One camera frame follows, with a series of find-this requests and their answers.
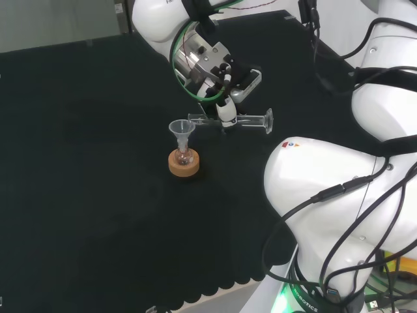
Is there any yellow stop button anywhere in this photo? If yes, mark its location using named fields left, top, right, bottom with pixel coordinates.
left=396, top=256, right=417, bottom=281

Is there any black USB cable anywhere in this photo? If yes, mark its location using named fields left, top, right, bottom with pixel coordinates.
left=262, top=156, right=392, bottom=283

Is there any grey cabinet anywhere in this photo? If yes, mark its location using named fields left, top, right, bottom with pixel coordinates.
left=113, top=0, right=136, bottom=34

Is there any clear plastic funnel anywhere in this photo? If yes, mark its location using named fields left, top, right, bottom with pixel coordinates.
left=168, top=119, right=196, bottom=149

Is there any clear graduated cylinder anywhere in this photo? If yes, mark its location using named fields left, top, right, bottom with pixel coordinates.
left=188, top=108, right=274, bottom=136

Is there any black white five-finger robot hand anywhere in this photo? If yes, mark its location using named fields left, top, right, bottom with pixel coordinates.
left=197, top=94, right=238, bottom=132

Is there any small round-bottom glass flask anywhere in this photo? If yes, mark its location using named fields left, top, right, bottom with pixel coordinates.
left=175, top=140, right=195, bottom=166

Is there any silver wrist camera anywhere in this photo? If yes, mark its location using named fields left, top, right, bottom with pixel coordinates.
left=227, top=67, right=263, bottom=103

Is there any cork ring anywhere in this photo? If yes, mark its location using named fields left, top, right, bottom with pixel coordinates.
left=167, top=150, right=200, bottom=178

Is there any black cloth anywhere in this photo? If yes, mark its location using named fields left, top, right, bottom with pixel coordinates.
left=0, top=9, right=359, bottom=310

